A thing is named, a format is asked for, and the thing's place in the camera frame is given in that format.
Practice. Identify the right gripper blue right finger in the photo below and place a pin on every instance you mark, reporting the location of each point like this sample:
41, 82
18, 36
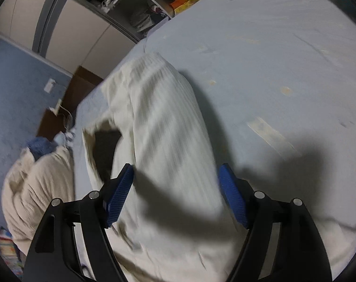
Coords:
230, 186

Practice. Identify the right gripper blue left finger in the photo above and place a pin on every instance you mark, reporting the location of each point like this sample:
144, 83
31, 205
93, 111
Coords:
117, 192

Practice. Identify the white puffer jacket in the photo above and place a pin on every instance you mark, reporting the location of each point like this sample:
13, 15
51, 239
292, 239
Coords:
175, 224

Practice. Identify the beige waffle blanket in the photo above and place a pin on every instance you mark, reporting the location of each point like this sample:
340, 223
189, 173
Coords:
30, 186

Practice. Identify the blue fleece cloth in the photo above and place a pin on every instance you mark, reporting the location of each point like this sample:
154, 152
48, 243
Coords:
41, 146

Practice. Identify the dark wooden headboard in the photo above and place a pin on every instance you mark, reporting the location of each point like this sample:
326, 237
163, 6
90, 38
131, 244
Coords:
81, 84

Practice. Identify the light blue bed sheet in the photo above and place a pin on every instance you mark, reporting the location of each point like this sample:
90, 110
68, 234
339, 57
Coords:
299, 48

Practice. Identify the orange yellow box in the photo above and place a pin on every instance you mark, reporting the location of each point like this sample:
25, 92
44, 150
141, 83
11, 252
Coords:
180, 5

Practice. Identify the beige wardrobe sliding door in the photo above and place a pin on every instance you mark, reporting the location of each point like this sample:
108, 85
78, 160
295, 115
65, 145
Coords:
65, 34

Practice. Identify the white power strip with cables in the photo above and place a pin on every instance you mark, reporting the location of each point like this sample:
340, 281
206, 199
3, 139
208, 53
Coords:
59, 110

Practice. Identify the white wall socket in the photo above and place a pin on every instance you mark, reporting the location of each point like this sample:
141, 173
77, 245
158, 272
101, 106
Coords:
49, 85

